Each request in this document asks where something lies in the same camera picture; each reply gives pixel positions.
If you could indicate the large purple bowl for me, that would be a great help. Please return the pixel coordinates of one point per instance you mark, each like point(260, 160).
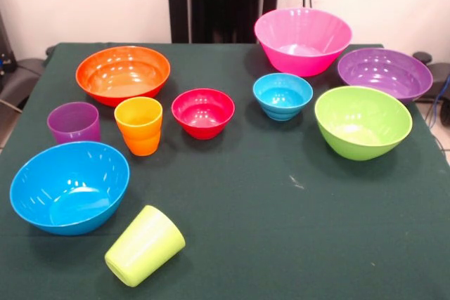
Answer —
point(385, 71)

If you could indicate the large green bowl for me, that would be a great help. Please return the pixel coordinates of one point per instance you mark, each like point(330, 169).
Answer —
point(362, 124)

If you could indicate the small red-pink bowl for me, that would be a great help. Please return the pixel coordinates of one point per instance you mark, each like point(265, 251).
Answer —
point(202, 114)

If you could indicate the large pink bowl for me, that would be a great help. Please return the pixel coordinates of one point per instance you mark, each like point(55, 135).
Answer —
point(302, 40)

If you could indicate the dark green tablecloth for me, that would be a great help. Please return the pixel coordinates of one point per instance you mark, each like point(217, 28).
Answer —
point(246, 208)

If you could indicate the large orange-red bowl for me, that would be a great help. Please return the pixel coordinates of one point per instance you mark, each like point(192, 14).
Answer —
point(123, 71)

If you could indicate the orange cup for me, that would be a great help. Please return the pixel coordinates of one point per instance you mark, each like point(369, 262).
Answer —
point(139, 131)

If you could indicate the green cup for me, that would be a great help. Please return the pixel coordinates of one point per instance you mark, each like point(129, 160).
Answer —
point(142, 249)

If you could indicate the large blue bowl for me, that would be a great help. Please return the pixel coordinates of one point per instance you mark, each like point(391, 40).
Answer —
point(70, 187)

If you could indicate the purple cup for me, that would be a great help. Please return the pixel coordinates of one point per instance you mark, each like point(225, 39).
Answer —
point(74, 124)

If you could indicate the small blue bowl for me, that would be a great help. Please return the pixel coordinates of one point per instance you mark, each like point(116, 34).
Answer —
point(283, 98)

